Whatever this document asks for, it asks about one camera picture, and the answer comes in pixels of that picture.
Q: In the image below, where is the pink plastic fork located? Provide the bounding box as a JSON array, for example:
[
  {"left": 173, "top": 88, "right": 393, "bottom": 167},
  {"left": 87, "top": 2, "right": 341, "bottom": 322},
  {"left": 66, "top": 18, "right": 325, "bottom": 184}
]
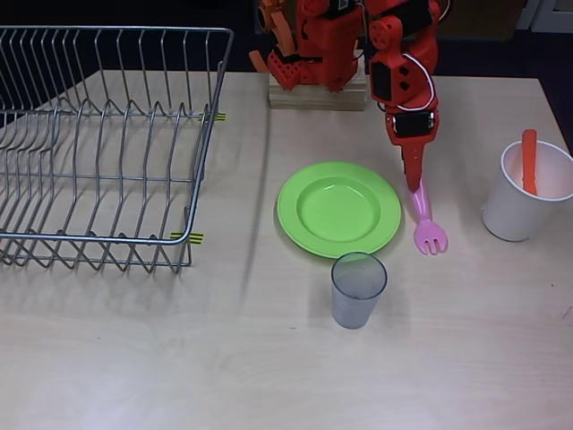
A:
[{"left": 407, "top": 185, "right": 449, "bottom": 256}]

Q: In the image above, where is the green plastic plate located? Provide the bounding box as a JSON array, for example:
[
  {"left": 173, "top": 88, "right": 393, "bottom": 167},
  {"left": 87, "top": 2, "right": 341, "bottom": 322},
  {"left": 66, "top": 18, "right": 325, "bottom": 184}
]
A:
[{"left": 276, "top": 160, "right": 403, "bottom": 260}]

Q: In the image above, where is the orange plastic knife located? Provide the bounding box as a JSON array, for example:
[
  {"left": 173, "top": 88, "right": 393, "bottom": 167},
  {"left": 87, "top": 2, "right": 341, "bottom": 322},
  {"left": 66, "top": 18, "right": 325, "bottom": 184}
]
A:
[{"left": 521, "top": 129, "right": 538, "bottom": 196}]

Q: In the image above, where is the grey translucent plastic cup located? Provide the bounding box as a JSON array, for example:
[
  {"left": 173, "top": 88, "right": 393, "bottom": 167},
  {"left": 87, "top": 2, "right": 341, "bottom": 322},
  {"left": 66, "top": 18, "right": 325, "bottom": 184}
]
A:
[{"left": 330, "top": 252, "right": 389, "bottom": 331}]

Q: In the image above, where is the wooden block base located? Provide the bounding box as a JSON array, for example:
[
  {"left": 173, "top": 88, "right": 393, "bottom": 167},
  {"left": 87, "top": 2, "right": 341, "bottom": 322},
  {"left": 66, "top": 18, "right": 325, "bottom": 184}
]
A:
[{"left": 267, "top": 71, "right": 369, "bottom": 112}]

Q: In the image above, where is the white paper cup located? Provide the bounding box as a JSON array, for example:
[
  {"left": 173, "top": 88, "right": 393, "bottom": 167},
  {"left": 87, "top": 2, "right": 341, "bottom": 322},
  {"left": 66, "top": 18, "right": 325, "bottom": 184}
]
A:
[{"left": 482, "top": 140, "right": 573, "bottom": 243}]

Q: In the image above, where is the brown partition board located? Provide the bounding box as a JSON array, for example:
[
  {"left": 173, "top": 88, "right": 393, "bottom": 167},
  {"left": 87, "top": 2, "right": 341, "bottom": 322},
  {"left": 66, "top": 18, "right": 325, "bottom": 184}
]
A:
[{"left": 438, "top": 0, "right": 525, "bottom": 42}]

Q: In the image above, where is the orange clamp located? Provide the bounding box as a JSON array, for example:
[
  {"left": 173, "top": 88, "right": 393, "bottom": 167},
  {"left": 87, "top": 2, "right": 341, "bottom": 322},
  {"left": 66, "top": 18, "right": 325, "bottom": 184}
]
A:
[{"left": 248, "top": 0, "right": 297, "bottom": 73}]

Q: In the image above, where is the white servo wire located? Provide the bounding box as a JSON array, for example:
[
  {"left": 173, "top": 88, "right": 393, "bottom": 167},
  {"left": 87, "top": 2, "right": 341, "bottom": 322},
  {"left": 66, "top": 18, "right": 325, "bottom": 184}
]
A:
[{"left": 400, "top": 52, "right": 438, "bottom": 111}]

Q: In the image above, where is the metal wire dish rack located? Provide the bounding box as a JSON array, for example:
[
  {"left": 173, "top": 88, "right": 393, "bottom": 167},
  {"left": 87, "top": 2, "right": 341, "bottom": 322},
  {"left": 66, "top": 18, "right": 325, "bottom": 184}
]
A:
[{"left": 0, "top": 24, "right": 235, "bottom": 275}]

